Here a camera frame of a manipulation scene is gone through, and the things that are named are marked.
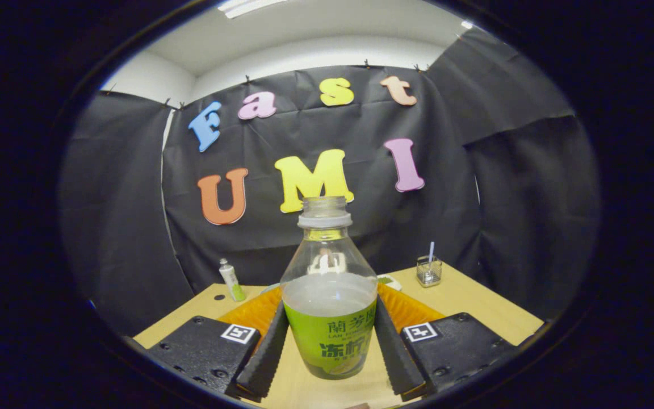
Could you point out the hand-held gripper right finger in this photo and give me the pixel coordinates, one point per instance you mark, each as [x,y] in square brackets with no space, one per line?
[395,358]

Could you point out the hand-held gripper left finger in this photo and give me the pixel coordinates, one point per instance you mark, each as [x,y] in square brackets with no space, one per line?
[267,358]

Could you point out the clear juice bottle green label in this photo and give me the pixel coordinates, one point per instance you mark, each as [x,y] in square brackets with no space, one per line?
[330,341]

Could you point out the small white and green bottle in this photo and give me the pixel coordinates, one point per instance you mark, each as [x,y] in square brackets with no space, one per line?
[231,281]

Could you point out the grey plate with food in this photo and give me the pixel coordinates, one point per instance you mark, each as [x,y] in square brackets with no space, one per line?
[273,287]

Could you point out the white compartment tray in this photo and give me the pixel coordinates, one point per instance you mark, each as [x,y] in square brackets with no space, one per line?
[390,282]

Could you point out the wooden table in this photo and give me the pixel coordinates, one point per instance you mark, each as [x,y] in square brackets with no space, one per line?
[474,307]

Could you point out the white straw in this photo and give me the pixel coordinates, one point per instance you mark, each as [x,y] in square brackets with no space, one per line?
[431,253]

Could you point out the ceiling light panel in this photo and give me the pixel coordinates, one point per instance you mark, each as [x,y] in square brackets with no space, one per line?
[247,7]

